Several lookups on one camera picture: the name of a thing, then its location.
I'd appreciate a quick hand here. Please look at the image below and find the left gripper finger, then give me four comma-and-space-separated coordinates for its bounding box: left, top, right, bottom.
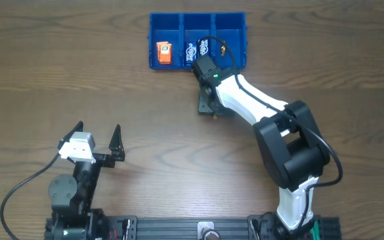
57, 120, 85, 149
108, 123, 127, 163

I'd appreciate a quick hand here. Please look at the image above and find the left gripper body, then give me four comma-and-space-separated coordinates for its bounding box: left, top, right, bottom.
93, 153, 117, 169

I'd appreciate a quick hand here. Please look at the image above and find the blue candy pack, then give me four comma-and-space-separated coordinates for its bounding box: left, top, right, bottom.
196, 38, 210, 58
185, 41, 198, 66

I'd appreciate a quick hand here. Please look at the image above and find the orange candy box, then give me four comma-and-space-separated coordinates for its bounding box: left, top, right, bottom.
155, 41, 173, 65

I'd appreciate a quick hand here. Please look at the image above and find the blue tray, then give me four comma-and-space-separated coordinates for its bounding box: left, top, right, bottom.
148, 12, 247, 71

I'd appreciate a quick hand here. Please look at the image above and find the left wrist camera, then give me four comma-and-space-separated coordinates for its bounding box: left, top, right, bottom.
57, 131, 97, 164

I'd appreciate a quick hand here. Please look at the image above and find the mounting rail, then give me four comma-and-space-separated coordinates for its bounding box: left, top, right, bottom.
44, 215, 342, 240

